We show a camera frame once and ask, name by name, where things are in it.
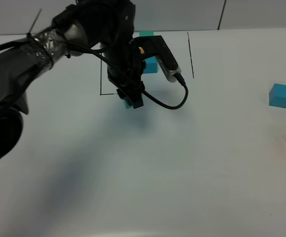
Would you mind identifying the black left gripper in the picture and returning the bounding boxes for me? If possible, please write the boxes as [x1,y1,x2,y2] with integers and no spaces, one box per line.
[104,37,144,109]

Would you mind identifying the template blue cube block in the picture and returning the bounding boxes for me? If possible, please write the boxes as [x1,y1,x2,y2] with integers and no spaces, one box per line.
[143,57,158,74]

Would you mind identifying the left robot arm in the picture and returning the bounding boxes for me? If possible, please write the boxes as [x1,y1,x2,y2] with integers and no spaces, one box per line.
[0,0,144,159]

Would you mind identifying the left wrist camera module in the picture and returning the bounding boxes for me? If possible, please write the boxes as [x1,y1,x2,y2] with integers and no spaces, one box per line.
[133,36,181,83]

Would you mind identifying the template green cube block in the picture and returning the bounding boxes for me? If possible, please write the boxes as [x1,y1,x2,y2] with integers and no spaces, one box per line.
[139,32,154,37]

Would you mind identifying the black camera cable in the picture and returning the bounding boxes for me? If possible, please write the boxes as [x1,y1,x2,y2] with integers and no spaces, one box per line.
[66,39,189,110]

